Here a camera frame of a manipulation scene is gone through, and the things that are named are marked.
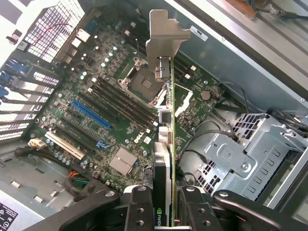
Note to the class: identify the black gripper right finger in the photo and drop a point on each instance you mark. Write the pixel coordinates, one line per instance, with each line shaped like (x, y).
(197, 211)

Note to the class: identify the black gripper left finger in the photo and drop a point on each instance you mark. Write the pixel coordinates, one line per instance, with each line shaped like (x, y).
(140, 211)

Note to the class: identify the chipset heatsink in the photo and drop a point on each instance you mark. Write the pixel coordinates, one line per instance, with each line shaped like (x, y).
(123, 160)

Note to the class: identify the metal drive cage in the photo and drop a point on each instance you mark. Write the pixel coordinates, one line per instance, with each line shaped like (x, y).
(231, 156)

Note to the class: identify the green Dell motherboard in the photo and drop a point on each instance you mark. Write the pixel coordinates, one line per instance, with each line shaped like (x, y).
(120, 134)

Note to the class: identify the black expansion slot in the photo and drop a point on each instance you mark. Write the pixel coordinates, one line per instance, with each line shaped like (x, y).
(80, 130)
(74, 139)

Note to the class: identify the white expansion slot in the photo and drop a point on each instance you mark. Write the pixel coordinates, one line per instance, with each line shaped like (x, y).
(65, 145)

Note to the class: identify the black RAM slot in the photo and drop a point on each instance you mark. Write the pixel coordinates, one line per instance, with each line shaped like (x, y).
(106, 109)
(120, 110)
(120, 103)
(120, 96)

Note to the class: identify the blue expansion slot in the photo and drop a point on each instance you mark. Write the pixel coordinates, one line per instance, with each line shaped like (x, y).
(92, 115)

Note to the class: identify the coin cell battery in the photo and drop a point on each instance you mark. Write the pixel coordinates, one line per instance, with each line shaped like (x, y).
(205, 95)

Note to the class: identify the grey power supply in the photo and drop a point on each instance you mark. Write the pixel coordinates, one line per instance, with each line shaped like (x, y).
(24, 187)

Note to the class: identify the white power connector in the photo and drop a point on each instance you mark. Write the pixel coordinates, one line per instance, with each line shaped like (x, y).
(37, 143)

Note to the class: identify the CPU socket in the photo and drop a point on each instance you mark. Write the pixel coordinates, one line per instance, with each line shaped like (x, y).
(142, 83)

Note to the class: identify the open black PC case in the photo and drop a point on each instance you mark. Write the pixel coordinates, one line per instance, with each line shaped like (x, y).
(216, 55)

